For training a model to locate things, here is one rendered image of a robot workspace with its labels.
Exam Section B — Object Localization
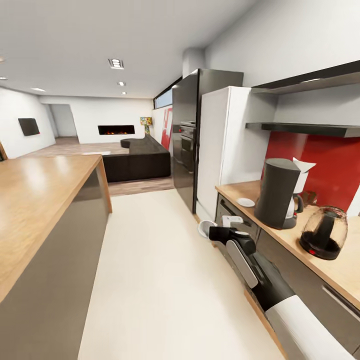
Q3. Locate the paper coffee filter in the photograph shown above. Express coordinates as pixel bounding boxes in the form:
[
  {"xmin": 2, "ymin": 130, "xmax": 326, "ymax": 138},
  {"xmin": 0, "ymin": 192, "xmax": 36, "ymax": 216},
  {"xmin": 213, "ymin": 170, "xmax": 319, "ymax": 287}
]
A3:
[{"xmin": 292, "ymin": 160, "xmax": 315, "ymax": 174}]

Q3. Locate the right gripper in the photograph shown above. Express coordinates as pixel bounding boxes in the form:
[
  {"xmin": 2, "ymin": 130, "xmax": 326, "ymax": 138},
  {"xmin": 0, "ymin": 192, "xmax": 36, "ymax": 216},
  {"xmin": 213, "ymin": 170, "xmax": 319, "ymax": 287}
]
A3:
[{"xmin": 209, "ymin": 226, "xmax": 240, "ymax": 245}]

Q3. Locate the coffee cup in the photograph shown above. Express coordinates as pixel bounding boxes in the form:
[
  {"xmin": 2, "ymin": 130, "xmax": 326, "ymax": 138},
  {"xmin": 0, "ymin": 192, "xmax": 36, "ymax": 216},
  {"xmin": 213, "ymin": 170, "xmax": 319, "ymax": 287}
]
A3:
[{"xmin": 197, "ymin": 220, "xmax": 217, "ymax": 241}]

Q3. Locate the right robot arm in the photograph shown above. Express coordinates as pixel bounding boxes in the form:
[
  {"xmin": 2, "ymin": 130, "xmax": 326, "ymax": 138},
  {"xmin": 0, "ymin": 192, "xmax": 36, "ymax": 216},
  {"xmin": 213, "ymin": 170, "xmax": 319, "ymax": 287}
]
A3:
[{"xmin": 209, "ymin": 215, "xmax": 356, "ymax": 360}]

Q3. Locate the saucer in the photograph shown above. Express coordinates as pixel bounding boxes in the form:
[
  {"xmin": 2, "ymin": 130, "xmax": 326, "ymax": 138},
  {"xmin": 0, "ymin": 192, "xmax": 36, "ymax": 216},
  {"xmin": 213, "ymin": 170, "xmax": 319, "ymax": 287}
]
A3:
[{"xmin": 237, "ymin": 198, "xmax": 255, "ymax": 207}]

